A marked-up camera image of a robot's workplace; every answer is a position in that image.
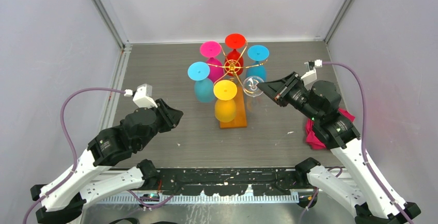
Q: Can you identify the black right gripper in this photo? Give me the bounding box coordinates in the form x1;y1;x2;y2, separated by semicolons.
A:
257;71;320;122

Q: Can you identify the clear wine glass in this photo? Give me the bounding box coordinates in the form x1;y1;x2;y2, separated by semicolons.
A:
243;76;264;113

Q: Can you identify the blue wine glass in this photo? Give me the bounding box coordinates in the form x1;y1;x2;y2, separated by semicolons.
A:
187;61;215;103
246;45;270;81

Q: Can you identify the yellow wine glass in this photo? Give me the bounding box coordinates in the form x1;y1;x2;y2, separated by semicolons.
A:
213;80;237;123

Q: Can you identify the red wine glass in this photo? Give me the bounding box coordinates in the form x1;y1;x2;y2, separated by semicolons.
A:
224;33;246;76

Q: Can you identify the pink wine glass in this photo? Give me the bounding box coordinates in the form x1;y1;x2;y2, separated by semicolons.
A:
200;41;224;83

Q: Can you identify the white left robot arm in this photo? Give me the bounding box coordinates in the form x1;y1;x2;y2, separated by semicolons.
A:
30;99;183;223

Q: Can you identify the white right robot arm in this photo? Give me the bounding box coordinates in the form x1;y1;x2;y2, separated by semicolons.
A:
257;73;421;223

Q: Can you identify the crumpled pink cloth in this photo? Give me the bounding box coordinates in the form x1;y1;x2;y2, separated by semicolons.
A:
304;108;355;150

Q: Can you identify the gold wire wine glass rack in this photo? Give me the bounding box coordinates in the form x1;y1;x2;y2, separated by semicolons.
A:
187;33;270;129

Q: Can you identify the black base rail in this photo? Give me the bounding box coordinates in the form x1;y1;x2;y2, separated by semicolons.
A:
138;167;314;197

